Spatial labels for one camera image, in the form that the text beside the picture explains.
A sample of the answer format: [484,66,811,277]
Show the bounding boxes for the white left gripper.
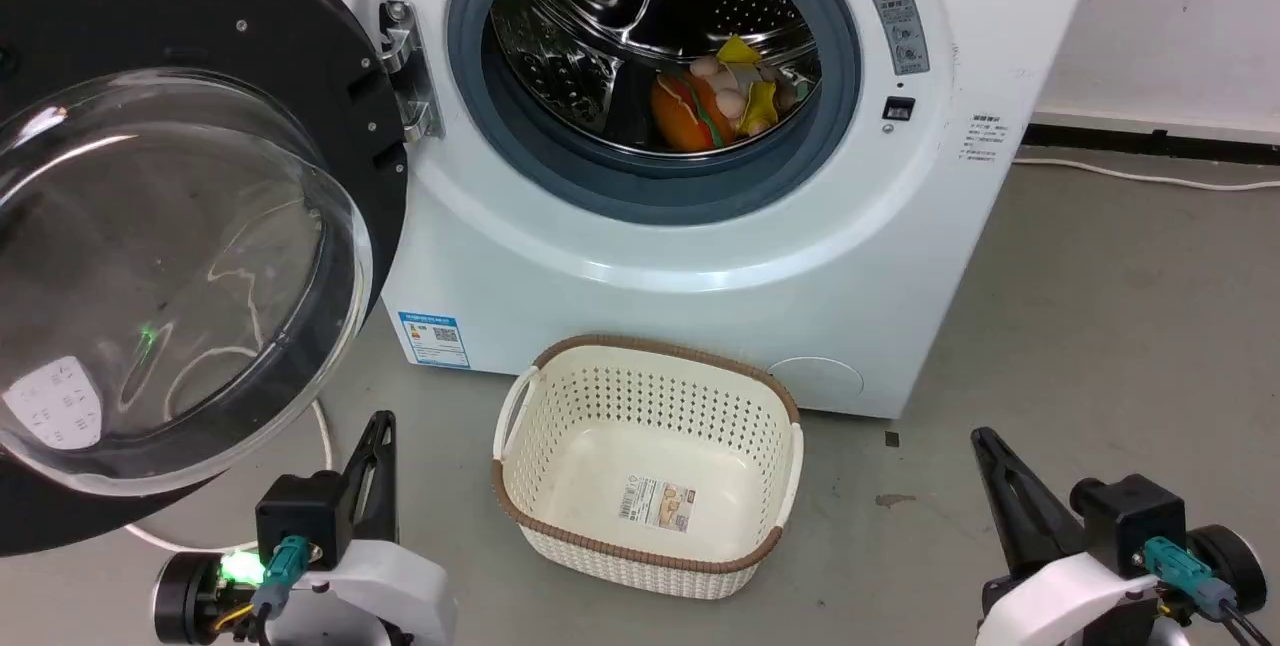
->
[268,411,458,646]

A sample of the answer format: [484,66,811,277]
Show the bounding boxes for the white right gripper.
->
[971,426,1166,646]

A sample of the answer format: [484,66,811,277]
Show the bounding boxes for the white printed label sticker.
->
[0,356,105,453]

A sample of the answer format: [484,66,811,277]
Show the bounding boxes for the white front-load washing machine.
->
[240,0,1111,420]

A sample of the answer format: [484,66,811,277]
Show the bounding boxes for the chrome door hinge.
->
[377,0,445,143]

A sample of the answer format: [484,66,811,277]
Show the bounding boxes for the blue energy label sticker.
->
[397,311,472,370]

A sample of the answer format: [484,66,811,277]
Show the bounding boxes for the round white filter cover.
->
[764,356,865,415]

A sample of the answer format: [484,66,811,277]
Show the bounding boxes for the cream laundry basket brown rim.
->
[490,334,805,601]

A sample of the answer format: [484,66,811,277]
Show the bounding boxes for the paper label in basket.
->
[617,472,695,534]

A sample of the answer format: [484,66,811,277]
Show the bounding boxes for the small printed text sticker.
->
[964,113,1012,168]

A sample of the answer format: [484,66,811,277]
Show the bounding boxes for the black baseboard strip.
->
[1020,123,1280,168]

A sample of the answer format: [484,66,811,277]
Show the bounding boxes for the orange hamburger plush toy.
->
[650,69,740,154]

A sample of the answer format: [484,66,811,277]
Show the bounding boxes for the grey warning sticker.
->
[868,0,932,77]

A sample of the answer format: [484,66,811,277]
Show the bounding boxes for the doll with yellow clothes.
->
[689,34,817,138]

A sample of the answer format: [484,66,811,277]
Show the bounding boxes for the teal plug left gripper cable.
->
[212,534,313,633]

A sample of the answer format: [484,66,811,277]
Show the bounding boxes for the teal plug gripper cable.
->
[212,534,313,633]
[1138,537,1273,646]

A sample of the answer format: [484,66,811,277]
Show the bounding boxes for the teal plug right gripper cable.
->
[1138,537,1273,646]

